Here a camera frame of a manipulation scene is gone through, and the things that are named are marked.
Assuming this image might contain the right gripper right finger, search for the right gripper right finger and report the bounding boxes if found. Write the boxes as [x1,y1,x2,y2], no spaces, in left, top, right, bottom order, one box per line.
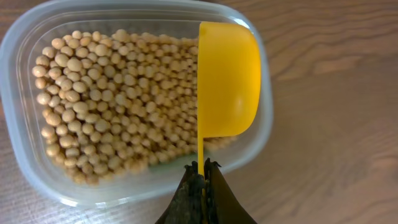
[205,158,257,224]

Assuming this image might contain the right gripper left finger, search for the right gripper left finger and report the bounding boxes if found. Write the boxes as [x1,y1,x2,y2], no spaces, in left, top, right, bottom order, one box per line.
[155,161,205,224]

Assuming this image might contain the yellow measuring scoop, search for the yellow measuring scoop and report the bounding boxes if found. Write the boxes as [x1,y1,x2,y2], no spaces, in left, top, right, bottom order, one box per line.
[197,22,261,175]

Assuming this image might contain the soybeans pile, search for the soybeans pile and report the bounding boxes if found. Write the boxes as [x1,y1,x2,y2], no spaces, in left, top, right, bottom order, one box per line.
[32,29,237,185]

